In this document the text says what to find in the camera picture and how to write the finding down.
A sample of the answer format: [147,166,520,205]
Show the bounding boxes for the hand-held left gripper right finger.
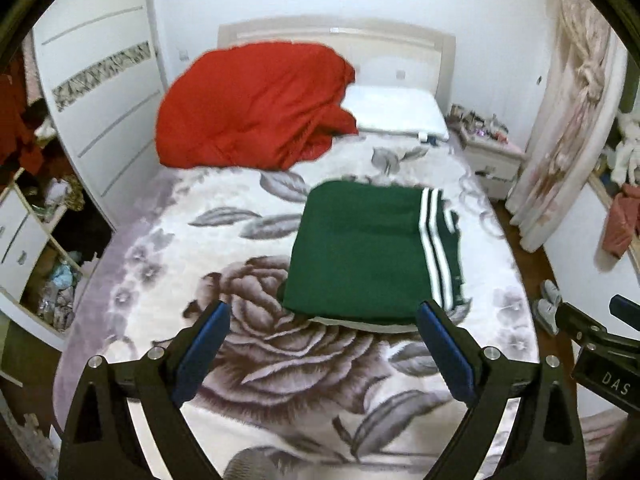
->
[416,299,587,480]

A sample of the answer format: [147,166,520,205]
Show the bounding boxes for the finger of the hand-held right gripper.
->
[609,294,640,334]
[555,301,640,362]

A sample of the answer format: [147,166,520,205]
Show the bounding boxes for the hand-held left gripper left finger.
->
[57,300,233,480]

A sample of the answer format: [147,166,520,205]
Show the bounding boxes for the green varsity jacket white sleeves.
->
[276,180,474,333]

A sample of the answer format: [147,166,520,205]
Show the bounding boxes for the red clothes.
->
[0,55,50,177]

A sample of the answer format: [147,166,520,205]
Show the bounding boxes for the grey slipper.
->
[541,280,564,312]
[532,298,559,336]

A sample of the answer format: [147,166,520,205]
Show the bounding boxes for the white desk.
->
[542,175,640,322]

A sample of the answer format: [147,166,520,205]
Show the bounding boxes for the pink cloth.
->
[602,183,640,261]

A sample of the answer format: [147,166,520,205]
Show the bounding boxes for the floral bed blanket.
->
[52,132,542,480]

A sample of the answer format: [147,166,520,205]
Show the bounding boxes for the pile of cabinet clutter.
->
[24,246,102,332]

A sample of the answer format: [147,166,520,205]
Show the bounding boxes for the white plush toy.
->
[609,111,640,187]

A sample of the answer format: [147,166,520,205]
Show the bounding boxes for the white nightstand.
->
[462,130,529,202]

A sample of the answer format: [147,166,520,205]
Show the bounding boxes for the floral pink curtain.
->
[505,0,628,253]

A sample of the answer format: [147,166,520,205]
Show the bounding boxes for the white drawer cabinet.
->
[0,180,119,354]

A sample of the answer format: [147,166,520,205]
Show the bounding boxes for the group of small bottles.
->
[449,103,512,144]

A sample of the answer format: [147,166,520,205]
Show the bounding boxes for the red duvet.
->
[155,42,360,170]

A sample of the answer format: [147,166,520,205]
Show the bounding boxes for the white pillow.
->
[342,85,451,144]

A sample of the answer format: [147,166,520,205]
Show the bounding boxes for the beige bed headboard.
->
[217,16,457,107]

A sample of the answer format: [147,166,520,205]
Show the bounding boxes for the white wardrobe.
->
[31,0,169,232]

